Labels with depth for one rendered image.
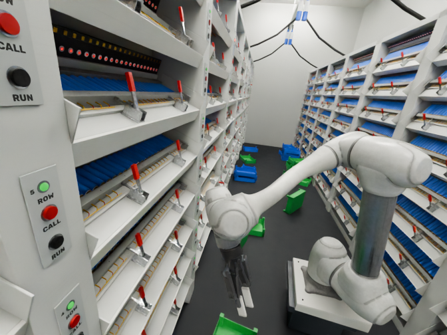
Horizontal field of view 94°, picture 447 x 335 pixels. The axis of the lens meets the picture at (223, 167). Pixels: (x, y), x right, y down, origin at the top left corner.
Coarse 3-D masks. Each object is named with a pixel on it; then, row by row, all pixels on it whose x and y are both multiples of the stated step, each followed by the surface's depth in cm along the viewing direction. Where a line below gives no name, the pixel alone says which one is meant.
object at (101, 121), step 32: (64, 32) 38; (64, 64) 41; (96, 64) 49; (128, 64) 60; (64, 96) 31; (96, 96) 37; (128, 96) 47; (160, 96) 62; (192, 96) 81; (96, 128) 33; (128, 128) 38; (160, 128) 53
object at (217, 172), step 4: (216, 168) 166; (216, 172) 167; (220, 172) 166; (216, 176) 165; (216, 180) 159; (208, 184) 148; (212, 184) 151; (208, 188) 143; (200, 200) 126; (200, 204) 123; (204, 204) 125; (200, 208) 120; (200, 212) 110
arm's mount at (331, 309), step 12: (300, 264) 126; (300, 276) 117; (300, 288) 109; (300, 300) 103; (312, 300) 103; (324, 300) 103; (336, 300) 104; (312, 312) 100; (324, 312) 99; (336, 312) 98; (348, 312) 98; (348, 324) 97; (360, 324) 95
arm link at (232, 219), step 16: (304, 160) 80; (320, 160) 78; (336, 160) 78; (288, 176) 70; (304, 176) 76; (272, 192) 61; (288, 192) 68; (224, 208) 53; (240, 208) 53; (256, 208) 58; (224, 224) 51; (240, 224) 51; (256, 224) 59
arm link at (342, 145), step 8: (344, 136) 81; (352, 136) 77; (360, 136) 75; (328, 144) 81; (336, 144) 79; (344, 144) 77; (352, 144) 74; (336, 152) 78; (344, 152) 77; (344, 160) 78; (352, 168) 78
